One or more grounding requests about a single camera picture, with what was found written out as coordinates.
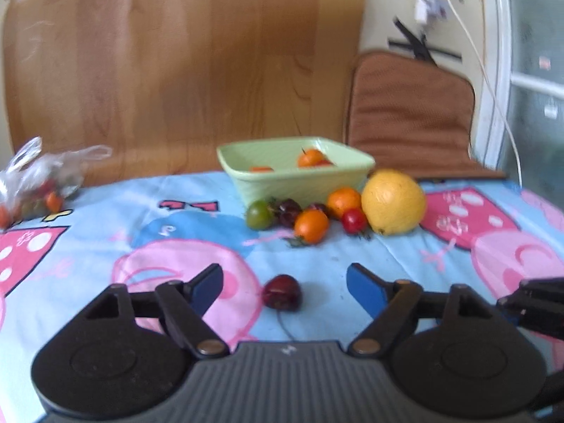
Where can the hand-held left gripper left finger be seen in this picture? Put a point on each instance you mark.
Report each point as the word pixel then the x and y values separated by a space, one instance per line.
pixel 207 286

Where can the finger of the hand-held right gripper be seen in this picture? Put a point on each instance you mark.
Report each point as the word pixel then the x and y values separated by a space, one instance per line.
pixel 537 313

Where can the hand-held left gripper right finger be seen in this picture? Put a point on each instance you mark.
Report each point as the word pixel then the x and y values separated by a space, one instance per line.
pixel 363 286

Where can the small red cherry tomato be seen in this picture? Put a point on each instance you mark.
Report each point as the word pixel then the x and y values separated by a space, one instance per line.
pixel 354 221

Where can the orange tomato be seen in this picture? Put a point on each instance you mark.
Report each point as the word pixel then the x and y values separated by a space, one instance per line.
pixel 312 226
pixel 311 157
pixel 261 169
pixel 344 202

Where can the green tomato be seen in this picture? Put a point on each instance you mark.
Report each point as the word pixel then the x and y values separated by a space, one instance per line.
pixel 259 215

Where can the large yellow lemon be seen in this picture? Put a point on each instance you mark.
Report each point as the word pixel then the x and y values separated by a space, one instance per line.
pixel 393 202

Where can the light green square bowl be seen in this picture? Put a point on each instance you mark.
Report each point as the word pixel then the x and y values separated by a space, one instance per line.
pixel 282 185

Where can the cartoon pig printed tablecloth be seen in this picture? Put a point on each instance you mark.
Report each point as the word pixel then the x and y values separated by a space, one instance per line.
pixel 110 238

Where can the brown seat cushion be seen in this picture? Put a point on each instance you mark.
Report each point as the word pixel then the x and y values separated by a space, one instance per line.
pixel 409 114

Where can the clear plastic bag of tomatoes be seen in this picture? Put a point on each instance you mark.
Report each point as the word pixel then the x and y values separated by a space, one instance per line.
pixel 42 180

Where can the black tape cross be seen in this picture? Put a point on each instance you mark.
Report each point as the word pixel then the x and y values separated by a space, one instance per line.
pixel 421 46

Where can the wood pattern wall sheet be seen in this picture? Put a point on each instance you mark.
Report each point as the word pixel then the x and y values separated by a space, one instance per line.
pixel 176 66

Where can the white window frame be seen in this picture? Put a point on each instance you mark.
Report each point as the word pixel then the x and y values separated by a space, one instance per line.
pixel 528 53

